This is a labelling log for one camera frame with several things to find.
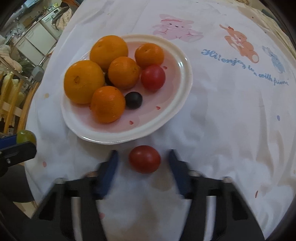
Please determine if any small mandarin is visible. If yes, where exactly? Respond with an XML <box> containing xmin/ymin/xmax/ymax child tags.
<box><xmin>134</xmin><ymin>43</ymin><xmax>165</xmax><ymax>69</ymax></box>
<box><xmin>107</xmin><ymin>57</ymin><xmax>141</xmax><ymax>89</ymax></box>
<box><xmin>90</xmin><ymin>86</ymin><xmax>125</xmax><ymax>123</ymax></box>

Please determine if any white pink plate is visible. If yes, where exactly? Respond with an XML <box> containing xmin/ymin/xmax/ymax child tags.
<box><xmin>61</xmin><ymin>34</ymin><xmax>193</xmax><ymax>145</ymax></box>

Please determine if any dark purple grape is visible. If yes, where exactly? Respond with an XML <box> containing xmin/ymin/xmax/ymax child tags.
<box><xmin>125</xmin><ymin>91</ymin><xmax>142</xmax><ymax>109</ymax></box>

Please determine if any white cartoon bedsheet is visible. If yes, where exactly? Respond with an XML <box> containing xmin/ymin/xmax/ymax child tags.
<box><xmin>26</xmin><ymin>1</ymin><xmax>295</xmax><ymax>240</ymax></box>

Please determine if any large orange top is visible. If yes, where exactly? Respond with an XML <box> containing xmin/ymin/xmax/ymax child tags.
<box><xmin>89</xmin><ymin>35</ymin><xmax>128</xmax><ymax>70</ymax></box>

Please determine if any red cherry tomato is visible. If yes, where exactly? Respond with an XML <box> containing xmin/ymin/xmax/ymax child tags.
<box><xmin>140</xmin><ymin>65</ymin><xmax>166</xmax><ymax>92</ymax></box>
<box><xmin>128</xmin><ymin>145</ymin><xmax>161</xmax><ymax>174</ymax></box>

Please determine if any large orange bottom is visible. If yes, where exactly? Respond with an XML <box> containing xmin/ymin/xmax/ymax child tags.
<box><xmin>64</xmin><ymin>60</ymin><xmax>105</xmax><ymax>104</ymax></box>

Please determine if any red cherry tomato on plate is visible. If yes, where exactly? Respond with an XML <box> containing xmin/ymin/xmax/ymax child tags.
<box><xmin>140</xmin><ymin>65</ymin><xmax>166</xmax><ymax>92</ymax></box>

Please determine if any green grape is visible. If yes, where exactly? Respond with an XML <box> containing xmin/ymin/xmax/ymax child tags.
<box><xmin>16</xmin><ymin>130</ymin><xmax>37</xmax><ymax>145</ymax></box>

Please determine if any large orange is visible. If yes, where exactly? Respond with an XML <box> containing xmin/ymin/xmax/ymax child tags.
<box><xmin>89</xmin><ymin>35</ymin><xmax>128</xmax><ymax>70</ymax></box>
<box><xmin>64</xmin><ymin>60</ymin><xmax>105</xmax><ymax>104</ymax></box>

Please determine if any wooden crib rail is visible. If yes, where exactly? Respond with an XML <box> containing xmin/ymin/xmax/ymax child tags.
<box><xmin>1</xmin><ymin>58</ymin><xmax>44</xmax><ymax>138</ymax></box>

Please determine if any white cabinet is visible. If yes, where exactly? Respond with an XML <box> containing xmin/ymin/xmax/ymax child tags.
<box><xmin>14</xmin><ymin>7</ymin><xmax>68</xmax><ymax>65</ymax></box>

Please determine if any cream patterned blanket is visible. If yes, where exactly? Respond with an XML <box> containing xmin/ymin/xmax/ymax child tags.
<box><xmin>236</xmin><ymin>1</ymin><xmax>295</xmax><ymax>59</ymax></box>

